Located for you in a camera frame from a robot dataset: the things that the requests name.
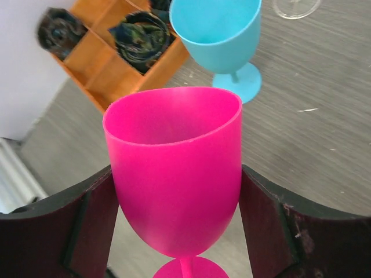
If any pink plastic wine glass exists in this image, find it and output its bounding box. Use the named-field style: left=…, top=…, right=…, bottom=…
left=103, top=87, right=242, bottom=277

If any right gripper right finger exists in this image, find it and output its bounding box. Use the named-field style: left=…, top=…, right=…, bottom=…
left=239, top=165, right=370, bottom=277

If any clear wine glass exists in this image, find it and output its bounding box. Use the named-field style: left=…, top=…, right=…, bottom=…
left=272, top=0, right=322, bottom=20

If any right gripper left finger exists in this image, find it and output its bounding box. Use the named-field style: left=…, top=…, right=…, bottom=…
left=1, top=166, right=118, bottom=277

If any wooden compartment tray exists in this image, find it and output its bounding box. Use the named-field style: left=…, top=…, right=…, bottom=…
left=57, top=1, right=190, bottom=111

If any dark patterned rolled sock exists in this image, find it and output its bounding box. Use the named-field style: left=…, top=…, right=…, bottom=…
left=108, top=11, right=174, bottom=75

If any blue plastic wine glass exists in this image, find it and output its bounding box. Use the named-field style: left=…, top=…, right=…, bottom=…
left=169, top=0, right=263, bottom=103

